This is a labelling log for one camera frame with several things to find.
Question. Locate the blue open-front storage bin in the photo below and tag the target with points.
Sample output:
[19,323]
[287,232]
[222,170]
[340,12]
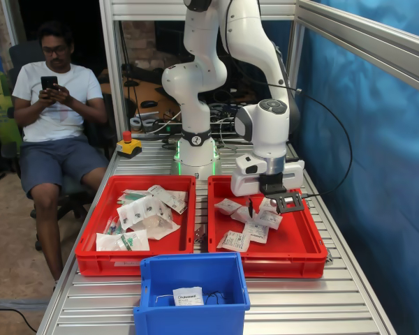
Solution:
[195,272]

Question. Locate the wooden desk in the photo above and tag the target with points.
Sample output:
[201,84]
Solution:
[146,90]

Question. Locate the yellow emergency stop button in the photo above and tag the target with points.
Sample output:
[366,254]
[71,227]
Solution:
[129,148]

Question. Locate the black computer mouse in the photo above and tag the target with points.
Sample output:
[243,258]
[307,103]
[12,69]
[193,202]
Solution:
[148,103]

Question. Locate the white Fuhrmann bandage packet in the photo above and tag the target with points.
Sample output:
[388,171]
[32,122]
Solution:
[233,240]
[227,206]
[188,296]
[269,220]
[267,204]
[256,232]

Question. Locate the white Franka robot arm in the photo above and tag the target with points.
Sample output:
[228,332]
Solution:
[195,87]

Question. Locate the metal angle bracket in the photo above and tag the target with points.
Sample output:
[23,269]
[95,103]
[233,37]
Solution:
[200,235]

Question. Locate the black smartphone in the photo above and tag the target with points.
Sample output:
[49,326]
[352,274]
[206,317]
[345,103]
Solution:
[49,83]

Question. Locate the strip of needle blister packs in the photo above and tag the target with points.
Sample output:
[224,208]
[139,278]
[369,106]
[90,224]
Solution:
[139,211]

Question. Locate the clear plastic pouch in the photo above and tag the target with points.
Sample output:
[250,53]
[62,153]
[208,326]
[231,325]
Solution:
[160,228]

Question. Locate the white tape roll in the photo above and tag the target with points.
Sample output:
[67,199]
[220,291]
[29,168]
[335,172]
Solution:
[148,123]
[136,123]

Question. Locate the green syringe package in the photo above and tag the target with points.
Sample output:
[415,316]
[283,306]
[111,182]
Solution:
[132,197]

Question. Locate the bandage packet clear side up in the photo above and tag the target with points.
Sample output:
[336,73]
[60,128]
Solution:
[240,214]

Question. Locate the blue curtain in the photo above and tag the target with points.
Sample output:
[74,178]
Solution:
[370,174]

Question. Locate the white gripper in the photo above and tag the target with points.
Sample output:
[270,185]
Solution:
[244,183]

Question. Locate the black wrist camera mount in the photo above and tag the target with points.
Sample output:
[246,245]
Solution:
[290,202]

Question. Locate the white printed paper pouch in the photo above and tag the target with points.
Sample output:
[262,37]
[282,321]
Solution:
[171,199]

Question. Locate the aluminium profile frame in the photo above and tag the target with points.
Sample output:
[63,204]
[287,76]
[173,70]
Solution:
[370,45]

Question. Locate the dark office chair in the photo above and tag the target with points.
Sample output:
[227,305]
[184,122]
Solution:
[21,56]

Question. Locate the red plastic crate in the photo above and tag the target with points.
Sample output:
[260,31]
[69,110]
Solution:
[293,244]
[181,223]

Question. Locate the small clear cannula package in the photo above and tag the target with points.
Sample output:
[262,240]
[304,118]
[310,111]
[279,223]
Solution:
[112,225]

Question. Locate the person in white t-shirt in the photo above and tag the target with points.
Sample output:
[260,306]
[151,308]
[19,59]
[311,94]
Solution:
[56,118]

